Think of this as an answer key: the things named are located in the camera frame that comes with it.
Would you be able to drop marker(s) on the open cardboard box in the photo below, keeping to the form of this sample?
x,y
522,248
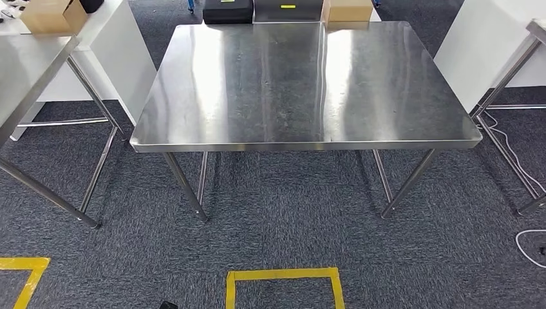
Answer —
x,y
47,21

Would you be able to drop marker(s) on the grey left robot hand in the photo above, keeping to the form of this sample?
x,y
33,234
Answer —
x,y
168,305

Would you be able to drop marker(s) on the white partition panel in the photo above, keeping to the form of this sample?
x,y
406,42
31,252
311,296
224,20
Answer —
x,y
477,42
115,55

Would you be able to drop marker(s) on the closed cardboard box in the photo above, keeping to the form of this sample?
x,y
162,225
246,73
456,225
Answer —
x,y
347,10

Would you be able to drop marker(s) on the yellow floor tape square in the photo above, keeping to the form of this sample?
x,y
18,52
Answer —
x,y
281,274
21,263

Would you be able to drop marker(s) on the stainless steel workbench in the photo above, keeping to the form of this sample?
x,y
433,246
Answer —
x,y
538,32
25,68
256,85

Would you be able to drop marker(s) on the textured black case yellow label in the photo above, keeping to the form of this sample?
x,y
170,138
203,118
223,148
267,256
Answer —
x,y
228,13

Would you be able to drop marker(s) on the smooth black case yellow label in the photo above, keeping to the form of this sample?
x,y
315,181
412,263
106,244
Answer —
x,y
298,15

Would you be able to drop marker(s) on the black rounded bag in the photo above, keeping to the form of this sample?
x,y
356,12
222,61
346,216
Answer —
x,y
91,5

